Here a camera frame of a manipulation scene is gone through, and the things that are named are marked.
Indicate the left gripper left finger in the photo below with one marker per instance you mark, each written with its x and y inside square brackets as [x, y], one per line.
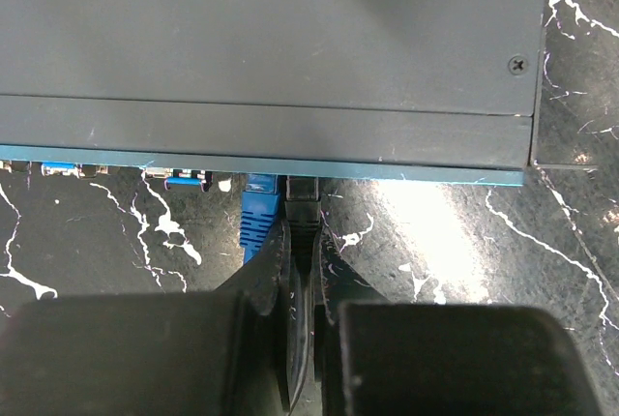
[256, 363]

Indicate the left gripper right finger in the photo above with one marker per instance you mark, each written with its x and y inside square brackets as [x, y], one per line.
[334, 281]

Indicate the silver SFP transceiver plug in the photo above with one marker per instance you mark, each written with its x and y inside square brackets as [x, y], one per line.
[188, 179]

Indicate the inserted silver SFP module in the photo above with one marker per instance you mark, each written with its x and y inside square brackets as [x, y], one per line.
[158, 172]

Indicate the dark blue network switch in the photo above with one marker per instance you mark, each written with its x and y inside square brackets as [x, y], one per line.
[443, 91]

